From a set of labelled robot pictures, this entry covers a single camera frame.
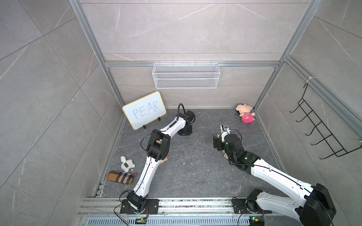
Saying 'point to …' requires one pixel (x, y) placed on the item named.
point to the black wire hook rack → (336, 147)
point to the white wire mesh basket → (185, 76)
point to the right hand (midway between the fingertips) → (221, 134)
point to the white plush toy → (127, 164)
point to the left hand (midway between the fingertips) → (189, 131)
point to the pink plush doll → (245, 112)
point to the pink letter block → (166, 159)
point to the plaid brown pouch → (120, 176)
